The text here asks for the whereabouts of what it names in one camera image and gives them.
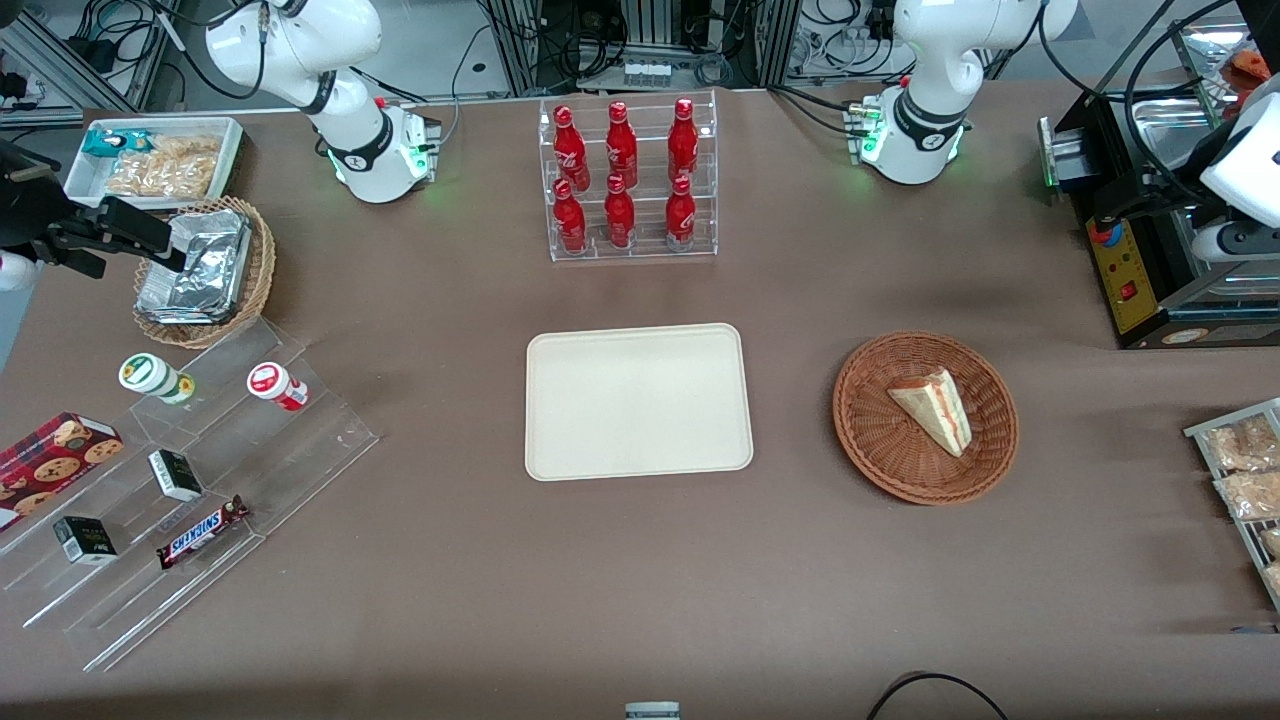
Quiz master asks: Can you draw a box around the stack of foil containers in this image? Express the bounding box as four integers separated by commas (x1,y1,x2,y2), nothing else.
136,209,252,327

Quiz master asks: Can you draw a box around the cream rectangular tray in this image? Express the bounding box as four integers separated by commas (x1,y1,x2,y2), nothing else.
524,322,755,484

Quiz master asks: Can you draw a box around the clear acrylic bottle rack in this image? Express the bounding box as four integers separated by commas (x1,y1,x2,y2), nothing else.
537,89,720,265

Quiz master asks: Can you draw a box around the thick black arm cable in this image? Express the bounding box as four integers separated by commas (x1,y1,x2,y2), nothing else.
1036,0,1216,201

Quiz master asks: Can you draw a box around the red cola bottle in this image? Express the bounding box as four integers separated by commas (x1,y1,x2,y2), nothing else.
553,105,591,193
667,97,700,186
553,178,589,255
603,173,637,250
605,101,639,191
664,175,698,252

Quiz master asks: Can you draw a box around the white rectangular plastic bin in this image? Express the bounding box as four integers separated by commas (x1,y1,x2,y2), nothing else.
64,116,247,210

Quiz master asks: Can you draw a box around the red lid white cup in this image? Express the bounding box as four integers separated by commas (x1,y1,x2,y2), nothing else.
246,361,310,413

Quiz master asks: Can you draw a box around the triangular sandwich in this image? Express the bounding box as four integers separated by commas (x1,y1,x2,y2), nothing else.
886,367,974,459

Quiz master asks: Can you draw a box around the green lid white cup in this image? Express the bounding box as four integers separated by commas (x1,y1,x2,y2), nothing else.
119,352,197,406

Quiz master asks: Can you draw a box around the aluminium frame rack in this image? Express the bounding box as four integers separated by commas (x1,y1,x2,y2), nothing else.
478,0,803,94

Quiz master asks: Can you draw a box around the clear bag of snacks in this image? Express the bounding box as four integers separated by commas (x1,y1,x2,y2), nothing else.
1214,469,1280,522
1203,414,1280,473

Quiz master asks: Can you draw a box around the black machine with yellow panel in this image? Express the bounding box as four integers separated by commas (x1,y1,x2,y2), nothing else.
1038,88,1280,352

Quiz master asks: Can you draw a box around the light wicker basket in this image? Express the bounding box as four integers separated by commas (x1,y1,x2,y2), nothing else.
132,196,277,350

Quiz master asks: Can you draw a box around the grey wire rack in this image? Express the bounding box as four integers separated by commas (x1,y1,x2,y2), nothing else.
1183,397,1280,613

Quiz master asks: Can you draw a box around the clear bag of crackers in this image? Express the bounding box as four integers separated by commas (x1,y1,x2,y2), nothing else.
104,134,223,200

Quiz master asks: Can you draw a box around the red plaid cookie box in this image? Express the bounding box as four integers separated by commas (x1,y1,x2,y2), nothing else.
0,411,126,532

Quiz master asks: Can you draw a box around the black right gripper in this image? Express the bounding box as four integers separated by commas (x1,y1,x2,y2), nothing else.
0,140,188,281

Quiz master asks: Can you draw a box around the clear acrylic tiered stand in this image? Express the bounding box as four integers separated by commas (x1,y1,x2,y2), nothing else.
0,317,382,674

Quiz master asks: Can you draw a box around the stainless steel tray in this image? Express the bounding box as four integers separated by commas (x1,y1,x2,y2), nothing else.
1118,84,1233,193

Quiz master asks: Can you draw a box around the small black carton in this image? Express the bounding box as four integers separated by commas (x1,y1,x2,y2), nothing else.
147,449,205,504
52,515,120,567

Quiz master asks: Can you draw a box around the black cable loop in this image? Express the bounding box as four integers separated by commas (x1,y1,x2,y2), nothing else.
864,671,1012,720

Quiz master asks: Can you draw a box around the teal snack packet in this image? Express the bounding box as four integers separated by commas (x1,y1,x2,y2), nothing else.
83,129,153,158

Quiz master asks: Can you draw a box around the brown round wicker basket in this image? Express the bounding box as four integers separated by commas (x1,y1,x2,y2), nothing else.
832,330,1020,506

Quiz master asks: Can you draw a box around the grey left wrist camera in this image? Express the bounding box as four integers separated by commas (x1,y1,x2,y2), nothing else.
1190,220,1280,265

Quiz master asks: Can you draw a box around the Snickers chocolate bar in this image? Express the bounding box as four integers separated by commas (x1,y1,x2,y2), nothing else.
156,494,250,572

